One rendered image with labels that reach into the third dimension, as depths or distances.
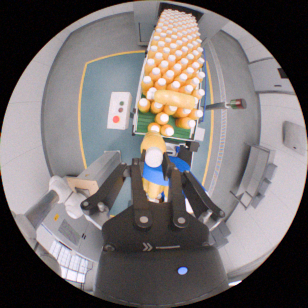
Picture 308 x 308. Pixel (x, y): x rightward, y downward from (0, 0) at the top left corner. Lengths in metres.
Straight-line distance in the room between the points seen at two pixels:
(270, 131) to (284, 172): 1.20
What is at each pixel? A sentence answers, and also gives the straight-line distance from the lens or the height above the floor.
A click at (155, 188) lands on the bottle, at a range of 0.56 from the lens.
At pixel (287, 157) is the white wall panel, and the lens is 3.31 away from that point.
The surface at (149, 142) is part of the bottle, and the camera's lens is 0.24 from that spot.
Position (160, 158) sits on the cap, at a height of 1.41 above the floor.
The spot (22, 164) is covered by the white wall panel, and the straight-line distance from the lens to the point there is 2.86.
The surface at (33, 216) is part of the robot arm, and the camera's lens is 0.63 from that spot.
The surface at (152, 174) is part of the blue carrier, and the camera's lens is 0.46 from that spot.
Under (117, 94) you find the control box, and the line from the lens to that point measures 0.56.
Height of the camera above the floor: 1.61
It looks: 72 degrees down
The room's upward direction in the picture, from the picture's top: 167 degrees clockwise
